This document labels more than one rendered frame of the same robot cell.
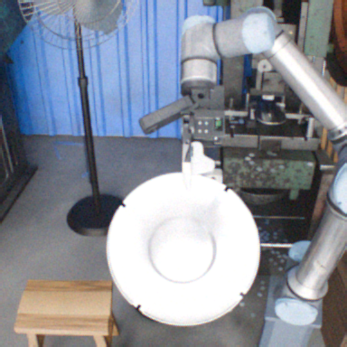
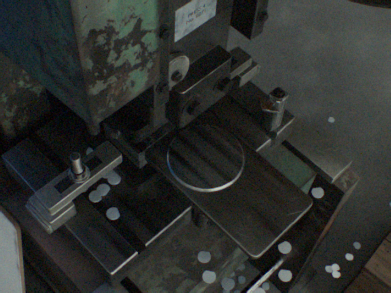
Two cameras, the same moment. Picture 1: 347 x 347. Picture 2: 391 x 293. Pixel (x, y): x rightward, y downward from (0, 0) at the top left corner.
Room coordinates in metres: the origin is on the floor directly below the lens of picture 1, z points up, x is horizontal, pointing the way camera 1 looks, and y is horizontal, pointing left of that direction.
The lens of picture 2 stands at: (1.24, -0.01, 1.56)
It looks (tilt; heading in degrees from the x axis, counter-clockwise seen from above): 58 degrees down; 308
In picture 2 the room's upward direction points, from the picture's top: 4 degrees clockwise
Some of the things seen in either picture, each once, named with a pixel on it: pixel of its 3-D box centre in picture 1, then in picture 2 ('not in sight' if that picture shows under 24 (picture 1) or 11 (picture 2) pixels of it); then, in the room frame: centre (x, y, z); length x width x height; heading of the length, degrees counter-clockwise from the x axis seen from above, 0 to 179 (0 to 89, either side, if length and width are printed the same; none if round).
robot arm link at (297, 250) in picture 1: (304, 266); not in sight; (0.83, -0.40, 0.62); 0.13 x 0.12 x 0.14; 158
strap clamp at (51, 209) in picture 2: (229, 108); (74, 176); (1.66, -0.25, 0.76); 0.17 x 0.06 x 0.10; 86
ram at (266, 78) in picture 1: (274, 52); (170, 10); (1.60, -0.41, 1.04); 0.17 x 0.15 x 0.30; 176
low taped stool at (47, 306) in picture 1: (72, 330); not in sight; (0.91, 0.40, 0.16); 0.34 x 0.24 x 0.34; 92
